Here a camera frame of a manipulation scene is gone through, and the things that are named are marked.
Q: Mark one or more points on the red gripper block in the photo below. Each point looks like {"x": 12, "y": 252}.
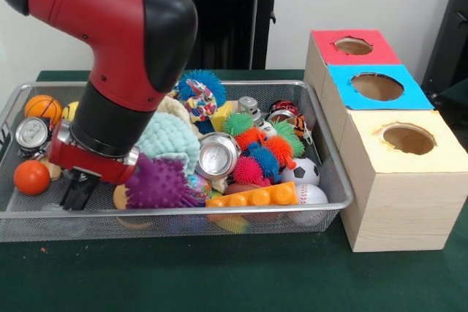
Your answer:
{"x": 91, "y": 166}

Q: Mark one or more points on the small orange basketball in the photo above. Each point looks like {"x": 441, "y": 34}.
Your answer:
{"x": 43, "y": 107}

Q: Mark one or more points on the crushed silver can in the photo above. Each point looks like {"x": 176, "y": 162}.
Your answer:
{"x": 215, "y": 156}

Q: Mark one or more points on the purple spiky rubber ball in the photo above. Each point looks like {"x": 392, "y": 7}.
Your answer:
{"x": 161, "y": 184}

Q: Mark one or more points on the multicolour spiky caterpillar toy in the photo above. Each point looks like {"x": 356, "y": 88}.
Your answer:
{"x": 263, "y": 158}

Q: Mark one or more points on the orange plastic building block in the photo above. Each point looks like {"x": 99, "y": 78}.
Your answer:
{"x": 256, "y": 197}

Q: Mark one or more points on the black upright panel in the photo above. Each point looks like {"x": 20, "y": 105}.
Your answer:
{"x": 449, "y": 27}

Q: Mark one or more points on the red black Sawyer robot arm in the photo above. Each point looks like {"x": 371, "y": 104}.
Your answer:
{"x": 109, "y": 34}

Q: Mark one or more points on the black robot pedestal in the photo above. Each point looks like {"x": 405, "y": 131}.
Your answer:
{"x": 226, "y": 16}

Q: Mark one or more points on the plain orange ball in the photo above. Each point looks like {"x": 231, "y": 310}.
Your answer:
{"x": 32, "y": 177}

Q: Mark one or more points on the small white baseball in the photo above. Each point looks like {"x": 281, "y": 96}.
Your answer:
{"x": 312, "y": 194}

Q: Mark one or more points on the dark green tablecloth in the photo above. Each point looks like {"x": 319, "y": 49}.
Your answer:
{"x": 455, "y": 107}
{"x": 219, "y": 275}

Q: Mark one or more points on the silver mesh bin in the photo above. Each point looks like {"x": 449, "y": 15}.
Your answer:
{"x": 183, "y": 218}

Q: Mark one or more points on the small silver can black label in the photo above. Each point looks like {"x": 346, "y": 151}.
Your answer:
{"x": 31, "y": 134}

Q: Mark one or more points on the wooden box with three holes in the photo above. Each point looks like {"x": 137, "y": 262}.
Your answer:
{"x": 402, "y": 209}

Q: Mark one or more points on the small soccer ball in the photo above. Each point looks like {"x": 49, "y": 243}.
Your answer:
{"x": 300, "y": 171}

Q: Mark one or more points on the mint green waffle cloth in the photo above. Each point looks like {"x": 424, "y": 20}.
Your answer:
{"x": 168, "y": 136}

